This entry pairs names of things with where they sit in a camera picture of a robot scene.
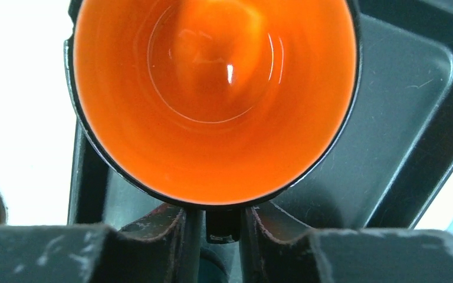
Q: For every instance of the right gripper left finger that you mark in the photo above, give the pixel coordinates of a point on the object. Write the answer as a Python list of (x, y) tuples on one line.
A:
[(162, 246)]

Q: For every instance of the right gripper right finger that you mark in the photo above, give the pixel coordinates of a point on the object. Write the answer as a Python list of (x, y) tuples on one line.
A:
[(276, 247)]

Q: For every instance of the black serving tray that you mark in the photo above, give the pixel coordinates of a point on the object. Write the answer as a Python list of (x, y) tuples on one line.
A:
[(397, 146)]

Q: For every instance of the orange mug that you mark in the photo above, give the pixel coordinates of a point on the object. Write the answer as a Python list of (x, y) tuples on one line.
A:
[(213, 105)]

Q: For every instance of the dark green mug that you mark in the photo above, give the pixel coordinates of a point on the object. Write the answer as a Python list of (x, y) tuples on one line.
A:
[(211, 268)]

